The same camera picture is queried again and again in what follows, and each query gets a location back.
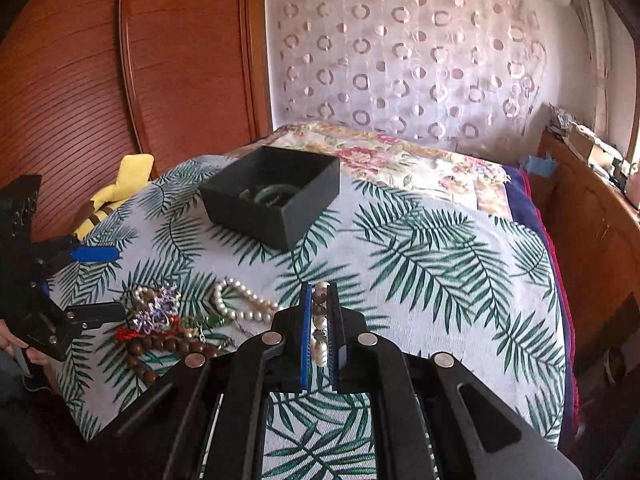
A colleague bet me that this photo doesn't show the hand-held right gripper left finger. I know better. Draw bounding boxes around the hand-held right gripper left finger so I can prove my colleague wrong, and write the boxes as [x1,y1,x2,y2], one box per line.
[65,282,316,480]

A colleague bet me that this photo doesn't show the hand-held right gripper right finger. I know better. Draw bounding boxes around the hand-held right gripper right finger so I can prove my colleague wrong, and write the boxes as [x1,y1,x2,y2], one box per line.
[329,282,587,480]

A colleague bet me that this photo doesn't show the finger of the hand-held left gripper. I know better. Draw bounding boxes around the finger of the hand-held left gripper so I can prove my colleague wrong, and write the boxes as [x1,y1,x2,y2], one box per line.
[31,237,121,267]
[61,301,129,332]

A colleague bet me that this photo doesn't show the white pearl bracelet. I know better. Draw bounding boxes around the white pearl bracelet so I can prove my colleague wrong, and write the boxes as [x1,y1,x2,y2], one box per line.
[310,282,331,367]

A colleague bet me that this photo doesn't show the black jewelry box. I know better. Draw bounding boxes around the black jewelry box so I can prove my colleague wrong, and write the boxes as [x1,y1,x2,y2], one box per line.
[199,145,342,254]

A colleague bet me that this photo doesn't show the person's left hand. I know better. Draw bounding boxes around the person's left hand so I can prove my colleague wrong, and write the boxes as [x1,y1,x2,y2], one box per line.
[0,321,52,368]

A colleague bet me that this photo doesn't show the purple silver tassel ornament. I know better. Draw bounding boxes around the purple silver tassel ornament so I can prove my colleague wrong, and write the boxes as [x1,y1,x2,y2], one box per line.
[132,284,182,335]

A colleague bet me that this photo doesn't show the yellow plush toy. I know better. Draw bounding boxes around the yellow plush toy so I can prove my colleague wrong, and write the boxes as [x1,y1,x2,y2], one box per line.
[74,153,155,239]

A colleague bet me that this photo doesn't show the green leaf print blanket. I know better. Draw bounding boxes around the green leaf print blanket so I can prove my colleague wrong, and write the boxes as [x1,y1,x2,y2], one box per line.
[48,156,568,480]

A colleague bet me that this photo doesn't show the green jade bangle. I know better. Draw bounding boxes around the green jade bangle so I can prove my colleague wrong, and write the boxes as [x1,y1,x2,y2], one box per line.
[239,185,300,208]

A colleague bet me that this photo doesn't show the floral quilt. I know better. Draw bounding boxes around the floral quilt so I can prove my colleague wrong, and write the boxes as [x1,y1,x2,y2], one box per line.
[223,121,515,221]

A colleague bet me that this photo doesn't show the brown wooden wardrobe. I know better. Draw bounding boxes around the brown wooden wardrobe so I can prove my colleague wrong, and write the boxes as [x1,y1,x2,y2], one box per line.
[0,0,274,248]

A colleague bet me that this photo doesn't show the dark blue blanket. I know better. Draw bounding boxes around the dark blue blanket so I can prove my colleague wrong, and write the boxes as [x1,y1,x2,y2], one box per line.
[502,164,581,453]

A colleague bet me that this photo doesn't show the light blue cloth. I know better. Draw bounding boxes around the light blue cloth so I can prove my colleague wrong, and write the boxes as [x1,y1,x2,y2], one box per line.
[520,154,558,181]

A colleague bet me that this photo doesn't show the brown wooden cabinet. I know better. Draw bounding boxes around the brown wooden cabinet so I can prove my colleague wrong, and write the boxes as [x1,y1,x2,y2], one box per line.
[536,130,640,361]

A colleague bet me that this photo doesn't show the pink circle pattern curtain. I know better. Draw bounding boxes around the pink circle pattern curtain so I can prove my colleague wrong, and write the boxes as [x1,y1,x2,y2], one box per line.
[264,0,548,157]

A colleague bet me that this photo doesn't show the clutter of boxes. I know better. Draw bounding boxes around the clutter of boxes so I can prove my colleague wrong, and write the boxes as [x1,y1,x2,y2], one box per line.
[547,104,640,196]

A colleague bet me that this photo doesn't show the red cord bracelet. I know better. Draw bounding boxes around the red cord bracelet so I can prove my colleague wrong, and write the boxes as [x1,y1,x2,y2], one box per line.
[114,318,181,343]

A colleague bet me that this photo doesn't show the small pearl bead bracelet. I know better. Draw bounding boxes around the small pearl bead bracelet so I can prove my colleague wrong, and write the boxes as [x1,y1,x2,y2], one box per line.
[121,285,157,308]

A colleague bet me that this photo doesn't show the white pearl necklace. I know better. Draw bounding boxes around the white pearl necklace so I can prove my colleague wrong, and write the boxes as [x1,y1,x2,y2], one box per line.
[213,278,281,325]

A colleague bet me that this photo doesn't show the brown wooden bead bracelet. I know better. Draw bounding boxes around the brown wooden bead bracelet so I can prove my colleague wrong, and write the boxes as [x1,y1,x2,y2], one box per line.
[123,334,224,384]

